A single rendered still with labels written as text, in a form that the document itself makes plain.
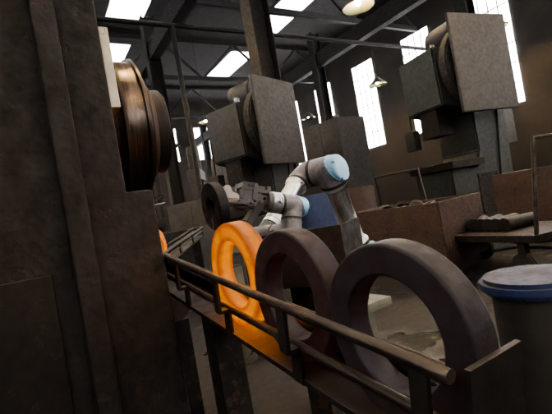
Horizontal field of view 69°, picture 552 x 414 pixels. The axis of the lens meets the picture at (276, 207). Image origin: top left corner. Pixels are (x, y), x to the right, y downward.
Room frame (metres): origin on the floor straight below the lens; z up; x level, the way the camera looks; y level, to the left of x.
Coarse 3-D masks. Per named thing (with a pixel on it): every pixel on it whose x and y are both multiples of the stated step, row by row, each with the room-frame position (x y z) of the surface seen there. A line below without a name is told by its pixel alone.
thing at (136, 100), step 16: (128, 64) 1.24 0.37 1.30; (128, 80) 1.17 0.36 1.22; (128, 96) 1.14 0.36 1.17; (144, 96) 1.15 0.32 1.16; (128, 112) 1.13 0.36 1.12; (144, 112) 1.15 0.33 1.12; (144, 128) 1.15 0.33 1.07; (144, 144) 1.16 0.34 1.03; (144, 160) 1.18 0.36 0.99; (144, 176) 1.21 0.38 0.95
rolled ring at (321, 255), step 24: (264, 240) 0.58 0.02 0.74; (288, 240) 0.53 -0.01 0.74; (312, 240) 0.52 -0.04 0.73; (264, 264) 0.59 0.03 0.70; (312, 264) 0.49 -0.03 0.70; (336, 264) 0.50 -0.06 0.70; (264, 288) 0.61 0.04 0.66; (312, 288) 0.50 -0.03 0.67; (264, 312) 0.62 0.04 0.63; (312, 336) 0.52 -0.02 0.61; (312, 360) 0.53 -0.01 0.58
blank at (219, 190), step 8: (208, 184) 1.27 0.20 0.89; (216, 184) 1.26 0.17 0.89; (208, 192) 1.28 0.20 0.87; (216, 192) 1.23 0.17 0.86; (224, 192) 1.24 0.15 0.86; (208, 200) 1.31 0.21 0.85; (216, 200) 1.24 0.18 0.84; (224, 200) 1.23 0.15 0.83; (208, 208) 1.32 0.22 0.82; (216, 208) 1.25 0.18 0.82; (224, 208) 1.23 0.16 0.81; (208, 216) 1.32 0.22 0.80; (216, 216) 1.26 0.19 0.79; (224, 216) 1.24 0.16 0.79; (208, 224) 1.33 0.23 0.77; (216, 224) 1.27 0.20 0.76
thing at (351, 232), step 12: (312, 228) 0.95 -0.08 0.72; (324, 228) 0.94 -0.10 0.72; (336, 228) 0.93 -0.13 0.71; (348, 228) 0.99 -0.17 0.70; (360, 228) 1.11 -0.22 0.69; (324, 240) 0.94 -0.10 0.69; (336, 240) 0.93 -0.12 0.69; (348, 240) 0.98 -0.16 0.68; (360, 240) 1.09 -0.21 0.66; (336, 252) 0.93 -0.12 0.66; (348, 252) 0.96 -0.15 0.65; (288, 264) 0.98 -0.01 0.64; (288, 276) 0.99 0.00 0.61; (300, 276) 0.97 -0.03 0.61; (300, 288) 1.06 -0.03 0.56; (300, 300) 1.06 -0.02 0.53; (312, 300) 1.04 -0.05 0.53; (312, 396) 1.06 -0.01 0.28; (312, 408) 1.07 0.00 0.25; (324, 408) 1.05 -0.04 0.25; (336, 408) 1.07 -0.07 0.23
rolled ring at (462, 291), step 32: (352, 256) 0.43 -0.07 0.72; (384, 256) 0.39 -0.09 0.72; (416, 256) 0.36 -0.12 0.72; (352, 288) 0.44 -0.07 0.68; (416, 288) 0.36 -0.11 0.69; (448, 288) 0.34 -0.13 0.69; (352, 320) 0.45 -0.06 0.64; (448, 320) 0.34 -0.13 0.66; (480, 320) 0.33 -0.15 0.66; (352, 352) 0.45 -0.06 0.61; (448, 352) 0.34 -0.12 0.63; (480, 352) 0.32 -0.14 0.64; (384, 384) 0.42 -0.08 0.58
